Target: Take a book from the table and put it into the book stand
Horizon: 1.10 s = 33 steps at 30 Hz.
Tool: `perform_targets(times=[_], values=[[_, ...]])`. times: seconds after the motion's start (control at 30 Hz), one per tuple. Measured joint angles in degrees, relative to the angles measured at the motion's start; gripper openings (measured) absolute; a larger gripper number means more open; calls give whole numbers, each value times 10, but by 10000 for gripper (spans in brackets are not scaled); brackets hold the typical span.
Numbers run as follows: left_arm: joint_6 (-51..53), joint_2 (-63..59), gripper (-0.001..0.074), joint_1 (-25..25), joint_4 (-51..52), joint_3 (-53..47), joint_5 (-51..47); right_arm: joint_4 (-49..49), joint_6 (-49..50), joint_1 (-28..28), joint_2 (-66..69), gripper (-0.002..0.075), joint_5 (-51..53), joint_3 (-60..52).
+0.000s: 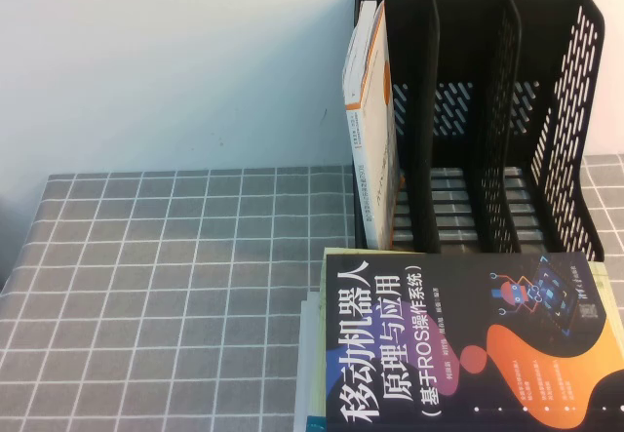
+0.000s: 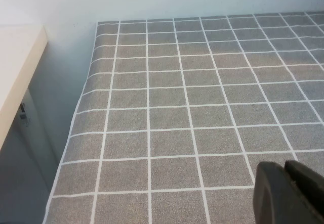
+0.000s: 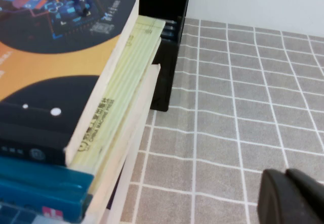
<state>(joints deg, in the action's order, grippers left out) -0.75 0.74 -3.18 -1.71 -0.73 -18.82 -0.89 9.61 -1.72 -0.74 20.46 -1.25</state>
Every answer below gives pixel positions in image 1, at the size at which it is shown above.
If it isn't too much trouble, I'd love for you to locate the black robotics book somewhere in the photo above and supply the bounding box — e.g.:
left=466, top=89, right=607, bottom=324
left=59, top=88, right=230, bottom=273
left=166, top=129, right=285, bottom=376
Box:
left=322, top=251, right=624, bottom=432

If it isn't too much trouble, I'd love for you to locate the white orange book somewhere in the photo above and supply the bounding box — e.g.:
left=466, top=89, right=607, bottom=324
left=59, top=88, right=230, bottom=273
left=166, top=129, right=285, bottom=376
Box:
left=340, top=0, right=407, bottom=252

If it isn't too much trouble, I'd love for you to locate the yellow green mechanisms book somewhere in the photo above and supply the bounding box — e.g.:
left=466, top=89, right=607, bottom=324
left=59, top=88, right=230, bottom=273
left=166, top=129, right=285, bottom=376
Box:
left=304, top=246, right=611, bottom=432

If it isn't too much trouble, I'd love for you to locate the pale grey book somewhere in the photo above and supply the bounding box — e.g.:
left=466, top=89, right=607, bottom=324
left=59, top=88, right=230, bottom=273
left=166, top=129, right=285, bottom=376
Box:
left=293, top=290, right=324, bottom=432

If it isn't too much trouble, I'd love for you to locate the black perforated book stand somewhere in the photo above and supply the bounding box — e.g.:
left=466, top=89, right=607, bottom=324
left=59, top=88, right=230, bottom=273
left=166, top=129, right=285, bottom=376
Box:
left=353, top=0, right=606, bottom=263

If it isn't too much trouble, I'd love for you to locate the grey checkered tablecloth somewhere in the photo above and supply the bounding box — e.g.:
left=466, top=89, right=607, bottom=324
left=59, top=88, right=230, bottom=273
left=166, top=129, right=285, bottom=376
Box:
left=0, top=152, right=624, bottom=432

